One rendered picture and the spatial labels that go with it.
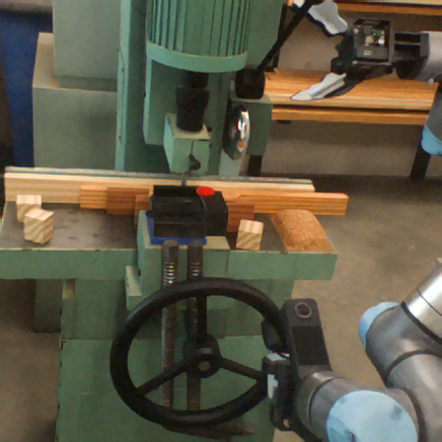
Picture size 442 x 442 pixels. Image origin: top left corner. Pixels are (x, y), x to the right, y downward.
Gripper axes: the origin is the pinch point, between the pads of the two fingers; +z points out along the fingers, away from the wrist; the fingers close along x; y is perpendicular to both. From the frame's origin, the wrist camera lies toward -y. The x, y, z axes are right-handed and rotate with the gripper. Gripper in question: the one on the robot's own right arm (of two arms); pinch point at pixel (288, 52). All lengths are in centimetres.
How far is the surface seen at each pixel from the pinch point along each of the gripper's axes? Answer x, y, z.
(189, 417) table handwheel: 59, -13, 12
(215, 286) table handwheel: 37.5, 1.7, 11.4
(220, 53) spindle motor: -0.7, -5.3, 9.9
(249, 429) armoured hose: 64, -26, -1
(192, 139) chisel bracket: 11.1, -17.1, 12.2
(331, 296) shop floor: 40, -165, -73
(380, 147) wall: -45, -260, -140
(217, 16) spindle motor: -5.5, -2.4, 11.1
